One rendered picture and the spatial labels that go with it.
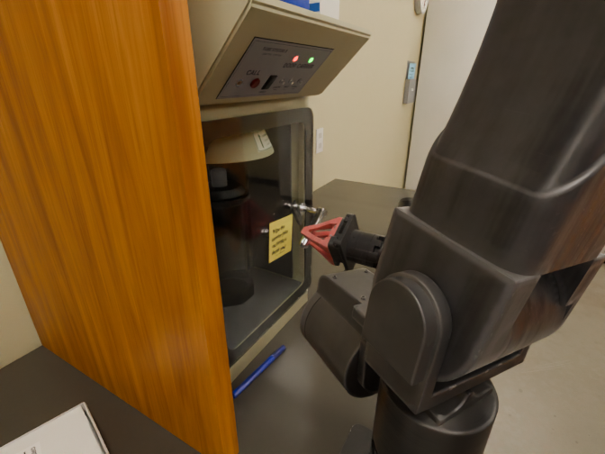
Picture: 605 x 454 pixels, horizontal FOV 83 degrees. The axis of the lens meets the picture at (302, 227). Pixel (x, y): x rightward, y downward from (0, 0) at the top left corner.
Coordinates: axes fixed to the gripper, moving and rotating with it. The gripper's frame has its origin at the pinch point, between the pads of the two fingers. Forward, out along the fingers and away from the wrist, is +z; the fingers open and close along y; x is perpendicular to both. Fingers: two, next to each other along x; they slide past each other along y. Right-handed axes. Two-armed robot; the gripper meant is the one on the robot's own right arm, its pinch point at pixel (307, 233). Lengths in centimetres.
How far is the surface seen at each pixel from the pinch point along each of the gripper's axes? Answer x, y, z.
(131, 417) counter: 39.2, -2.7, 14.0
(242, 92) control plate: -0.9, 29.1, 1.0
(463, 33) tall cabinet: -276, -104, 21
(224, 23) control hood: 1.9, 38.4, -3.5
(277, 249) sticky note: 4.9, 0.5, 3.8
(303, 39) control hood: -8.6, 31.4, -4.7
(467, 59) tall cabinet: -266, -120, 15
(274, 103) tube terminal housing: -10.5, 20.6, 5.2
